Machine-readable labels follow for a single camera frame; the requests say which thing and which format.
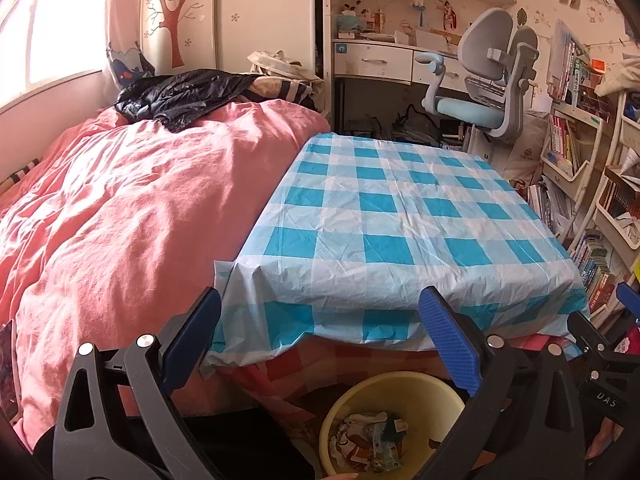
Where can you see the window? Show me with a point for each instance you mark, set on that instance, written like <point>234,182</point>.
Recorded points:
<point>60,30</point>

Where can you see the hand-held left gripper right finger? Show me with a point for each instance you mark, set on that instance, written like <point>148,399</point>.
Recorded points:
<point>447,340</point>

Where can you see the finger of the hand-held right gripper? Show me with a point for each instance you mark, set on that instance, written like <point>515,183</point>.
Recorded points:
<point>587,335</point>
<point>630,297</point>

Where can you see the blue white checkered tablecloth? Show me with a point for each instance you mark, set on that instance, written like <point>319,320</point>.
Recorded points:
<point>400,240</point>

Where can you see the pink duvet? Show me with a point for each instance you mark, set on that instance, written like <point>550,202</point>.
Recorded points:
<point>125,210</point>

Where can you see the row of tall upright books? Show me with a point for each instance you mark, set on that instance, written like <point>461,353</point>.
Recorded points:
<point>572,70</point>

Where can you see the person's right hand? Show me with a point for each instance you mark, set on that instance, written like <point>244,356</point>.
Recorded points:
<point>605,437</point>

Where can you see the stack of papers and folders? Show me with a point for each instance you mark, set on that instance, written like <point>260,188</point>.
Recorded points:
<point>547,205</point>

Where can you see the yellow plastic bin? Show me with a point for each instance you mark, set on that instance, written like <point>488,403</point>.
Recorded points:
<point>400,390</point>

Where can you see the tall white book rack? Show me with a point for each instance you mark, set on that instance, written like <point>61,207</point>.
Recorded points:
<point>622,220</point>

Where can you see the white desk with drawers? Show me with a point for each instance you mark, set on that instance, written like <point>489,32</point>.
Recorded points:
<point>375,62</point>

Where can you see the black metal stool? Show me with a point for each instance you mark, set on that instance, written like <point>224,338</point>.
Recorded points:
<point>362,125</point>

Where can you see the striped pillow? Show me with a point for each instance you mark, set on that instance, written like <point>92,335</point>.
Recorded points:
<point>20,174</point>

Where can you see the white wardrobe with tree decal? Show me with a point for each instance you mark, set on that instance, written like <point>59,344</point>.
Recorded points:
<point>240,20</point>

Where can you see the stack of books on floor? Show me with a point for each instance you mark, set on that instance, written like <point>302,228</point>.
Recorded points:
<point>595,270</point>

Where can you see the beige canvas bag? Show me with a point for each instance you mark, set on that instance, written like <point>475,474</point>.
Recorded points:
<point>280,65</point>

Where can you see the tan navy striped blanket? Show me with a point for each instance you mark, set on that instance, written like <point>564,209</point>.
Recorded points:
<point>280,91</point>

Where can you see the black puffer jacket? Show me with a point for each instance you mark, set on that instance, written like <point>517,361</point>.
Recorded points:
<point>180,92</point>

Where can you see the red checkered table skirt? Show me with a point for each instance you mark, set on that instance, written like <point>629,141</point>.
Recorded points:
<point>300,365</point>

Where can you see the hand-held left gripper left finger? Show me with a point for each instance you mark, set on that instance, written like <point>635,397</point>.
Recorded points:
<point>192,340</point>

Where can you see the grey blue desk chair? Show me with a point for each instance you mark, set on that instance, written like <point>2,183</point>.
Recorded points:
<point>485,50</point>

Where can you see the blue whale print decoration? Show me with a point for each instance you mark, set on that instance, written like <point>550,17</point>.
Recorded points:
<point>127,67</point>

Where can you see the red snack wrapper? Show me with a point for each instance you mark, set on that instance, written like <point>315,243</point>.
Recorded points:
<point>350,447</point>

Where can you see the light blue desk ornament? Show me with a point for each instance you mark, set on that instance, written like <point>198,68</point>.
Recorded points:
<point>348,21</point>

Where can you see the row of books in rack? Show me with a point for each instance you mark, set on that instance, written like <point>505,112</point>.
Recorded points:
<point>562,142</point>

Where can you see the white cloth bag with logo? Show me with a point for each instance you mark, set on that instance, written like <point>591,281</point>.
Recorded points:
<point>527,152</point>

